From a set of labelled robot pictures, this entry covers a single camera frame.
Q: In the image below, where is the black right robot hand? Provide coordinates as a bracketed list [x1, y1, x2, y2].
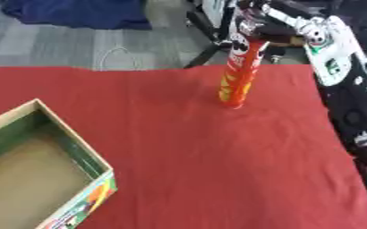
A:
[235, 0, 309, 43]

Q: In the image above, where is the red cylindrical chips can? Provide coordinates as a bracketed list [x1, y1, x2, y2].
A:
[216, 30, 271, 109]

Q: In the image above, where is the open cardboard box green inside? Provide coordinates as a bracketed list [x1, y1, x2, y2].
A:
[0, 98, 120, 229]

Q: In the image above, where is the black tripod stand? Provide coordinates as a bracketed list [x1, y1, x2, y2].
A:
[182, 0, 240, 70]

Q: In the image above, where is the blue fabric bag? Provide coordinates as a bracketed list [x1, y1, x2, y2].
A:
[0, 0, 154, 30]

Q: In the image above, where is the white cable loop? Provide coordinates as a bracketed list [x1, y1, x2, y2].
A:
[97, 46, 143, 72]

